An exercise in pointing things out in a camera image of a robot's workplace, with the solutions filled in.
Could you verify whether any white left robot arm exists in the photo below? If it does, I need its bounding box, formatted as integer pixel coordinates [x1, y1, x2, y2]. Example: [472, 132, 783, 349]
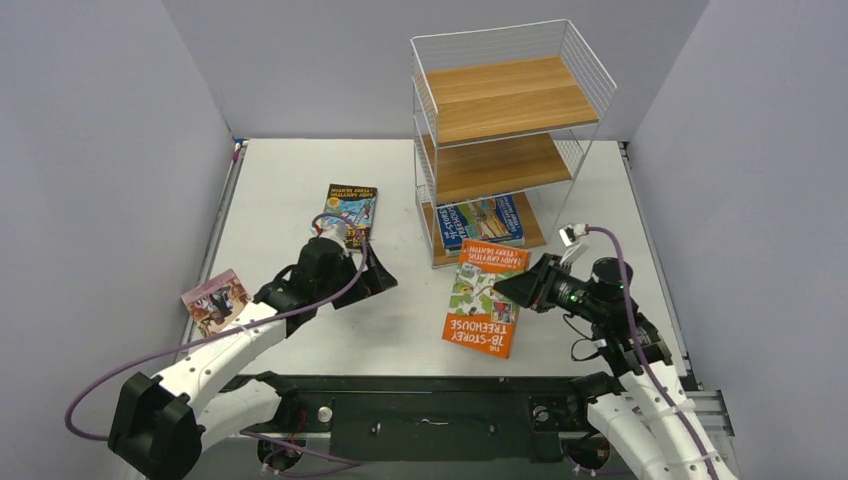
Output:
[107, 234, 398, 479]

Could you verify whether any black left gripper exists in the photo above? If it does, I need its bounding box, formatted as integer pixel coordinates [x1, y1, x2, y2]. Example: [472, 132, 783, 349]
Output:
[316, 244, 396, 310]

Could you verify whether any yellow Brideshead Revisited book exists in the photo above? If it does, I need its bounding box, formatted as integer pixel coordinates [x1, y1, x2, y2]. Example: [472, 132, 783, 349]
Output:
[444, 242, 524, 257]

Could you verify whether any orange 78-storey treehouse book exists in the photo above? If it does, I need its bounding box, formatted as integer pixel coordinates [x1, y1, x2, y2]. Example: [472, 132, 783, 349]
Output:
[442, 239, 531, 359]

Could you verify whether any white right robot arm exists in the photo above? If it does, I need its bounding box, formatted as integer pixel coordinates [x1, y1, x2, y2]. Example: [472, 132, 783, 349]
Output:
[494, 254, 735, 479]

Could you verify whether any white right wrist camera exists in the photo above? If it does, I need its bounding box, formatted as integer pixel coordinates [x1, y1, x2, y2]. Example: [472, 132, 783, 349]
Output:
[558, 223, 589, 267]

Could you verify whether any aluminium frame rail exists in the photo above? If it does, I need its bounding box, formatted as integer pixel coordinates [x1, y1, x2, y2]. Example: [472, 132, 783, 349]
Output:
[125, 376, 743, 480]

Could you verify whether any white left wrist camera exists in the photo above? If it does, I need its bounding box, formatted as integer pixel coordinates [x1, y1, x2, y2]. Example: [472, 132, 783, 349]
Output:
[316, 223, 349, 250]

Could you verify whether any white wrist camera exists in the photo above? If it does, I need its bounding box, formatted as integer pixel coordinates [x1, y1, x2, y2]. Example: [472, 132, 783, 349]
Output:
[558, 223, 589, 267]
[316, 223, 349, 250]

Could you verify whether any blue 91-storey treehouse book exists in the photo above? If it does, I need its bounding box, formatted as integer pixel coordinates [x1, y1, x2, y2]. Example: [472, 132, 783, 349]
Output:
[437, 195, 525, 256]

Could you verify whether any black 169-storey treehouse book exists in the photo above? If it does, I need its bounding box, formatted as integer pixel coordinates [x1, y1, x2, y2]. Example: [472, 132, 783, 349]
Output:
[318, 183, 378, 241]

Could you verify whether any pink book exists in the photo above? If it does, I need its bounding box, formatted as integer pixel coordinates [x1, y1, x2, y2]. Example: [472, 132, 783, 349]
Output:
[180, 269, 252, 337]

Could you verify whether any white wire wooden shelf rack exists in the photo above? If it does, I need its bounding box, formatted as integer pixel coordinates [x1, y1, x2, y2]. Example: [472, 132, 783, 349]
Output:
[410, 18, 617, 268]

